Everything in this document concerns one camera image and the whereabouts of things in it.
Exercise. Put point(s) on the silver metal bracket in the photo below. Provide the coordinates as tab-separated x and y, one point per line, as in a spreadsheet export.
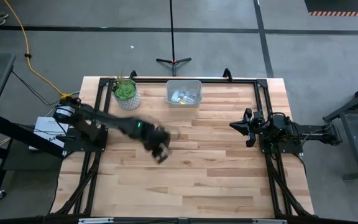
95	220
269	221

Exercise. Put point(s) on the white paper sheet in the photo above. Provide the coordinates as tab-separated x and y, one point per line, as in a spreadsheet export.
47	127

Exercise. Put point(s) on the white triangle-patterned plant pot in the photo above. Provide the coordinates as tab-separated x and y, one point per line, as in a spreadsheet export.
129	102

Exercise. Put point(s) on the black mat orange stripes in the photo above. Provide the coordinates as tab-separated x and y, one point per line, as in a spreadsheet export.
340	6

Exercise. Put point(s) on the light grey plastic basket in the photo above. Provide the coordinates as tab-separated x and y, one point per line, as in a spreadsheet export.
169	104

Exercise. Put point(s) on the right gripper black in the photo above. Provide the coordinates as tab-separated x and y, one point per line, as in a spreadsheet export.
250	130

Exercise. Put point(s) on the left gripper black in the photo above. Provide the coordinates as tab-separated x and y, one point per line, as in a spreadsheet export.
155	138

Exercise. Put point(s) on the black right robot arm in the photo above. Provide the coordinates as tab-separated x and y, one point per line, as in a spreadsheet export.
319	134

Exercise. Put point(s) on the black tripod stand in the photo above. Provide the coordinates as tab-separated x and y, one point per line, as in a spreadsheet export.
173	60

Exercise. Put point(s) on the black aluminium rig frame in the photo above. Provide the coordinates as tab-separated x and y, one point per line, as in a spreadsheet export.
261	99

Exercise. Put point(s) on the green succulent plant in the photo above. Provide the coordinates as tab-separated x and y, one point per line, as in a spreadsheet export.
124	90

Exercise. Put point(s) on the clear pill bottle white cap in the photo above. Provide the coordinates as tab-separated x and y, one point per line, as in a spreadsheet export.
191	93

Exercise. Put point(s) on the white opaque pill bottle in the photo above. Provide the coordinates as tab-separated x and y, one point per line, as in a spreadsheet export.
175	96

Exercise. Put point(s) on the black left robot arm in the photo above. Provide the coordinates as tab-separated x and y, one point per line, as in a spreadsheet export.
104	119

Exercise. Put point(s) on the pill bottle yellow label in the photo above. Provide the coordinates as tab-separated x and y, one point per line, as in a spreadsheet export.
186	100

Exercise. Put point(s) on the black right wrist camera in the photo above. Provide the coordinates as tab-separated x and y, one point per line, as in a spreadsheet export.
258	118

